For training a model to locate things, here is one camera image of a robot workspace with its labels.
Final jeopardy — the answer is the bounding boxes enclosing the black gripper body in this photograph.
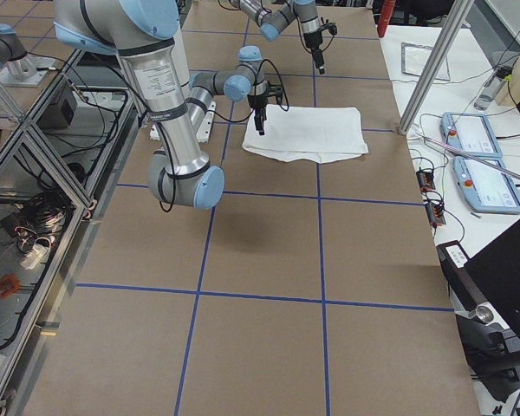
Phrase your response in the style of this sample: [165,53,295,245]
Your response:
[247,81,270,114]
[302,30,323,61]

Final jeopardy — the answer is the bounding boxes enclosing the white long-sleeve printed shirt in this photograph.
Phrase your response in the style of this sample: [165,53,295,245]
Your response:
[242,104,369,164]

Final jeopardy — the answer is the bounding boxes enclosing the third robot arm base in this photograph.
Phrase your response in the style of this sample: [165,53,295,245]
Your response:
[0,23,55,87]

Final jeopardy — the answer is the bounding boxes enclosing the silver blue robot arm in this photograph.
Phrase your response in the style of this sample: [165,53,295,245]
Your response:
[54,1,267,210]
[229,0,336,75]

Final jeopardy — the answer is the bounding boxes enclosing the red fire extinguisher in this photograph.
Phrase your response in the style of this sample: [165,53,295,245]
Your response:
[378,0,396,28]

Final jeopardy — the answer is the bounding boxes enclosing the black framed paper sheet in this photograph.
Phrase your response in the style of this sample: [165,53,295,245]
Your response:
[400,42,451,81]

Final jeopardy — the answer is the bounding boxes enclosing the far blue teach pendant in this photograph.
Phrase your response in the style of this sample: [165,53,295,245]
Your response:
[441,112,503,159]

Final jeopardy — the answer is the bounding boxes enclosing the blue teach pendant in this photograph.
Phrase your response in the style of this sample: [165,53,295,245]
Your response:
[441,112,503,159]
[453,156,520,214]

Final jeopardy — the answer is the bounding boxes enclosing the clear plastic water bottle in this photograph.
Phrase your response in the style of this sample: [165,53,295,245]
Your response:
[473,65,512,111]

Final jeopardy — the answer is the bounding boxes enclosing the black box on shelf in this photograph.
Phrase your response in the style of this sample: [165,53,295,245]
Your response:
[37,83,77,129]

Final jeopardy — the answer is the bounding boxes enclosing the near blue teach pendant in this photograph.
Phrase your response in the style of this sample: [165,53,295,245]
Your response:
[453,156,520,214]

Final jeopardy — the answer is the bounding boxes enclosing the black laptop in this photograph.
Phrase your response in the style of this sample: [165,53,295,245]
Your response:
[465,218,520,335]

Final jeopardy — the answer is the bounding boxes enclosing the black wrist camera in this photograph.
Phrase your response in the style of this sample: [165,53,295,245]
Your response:
[321,18,338,36]
[266,84,284,107]

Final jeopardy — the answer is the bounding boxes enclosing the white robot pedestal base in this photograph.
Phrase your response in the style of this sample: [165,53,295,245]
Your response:
[149,0,218,144]

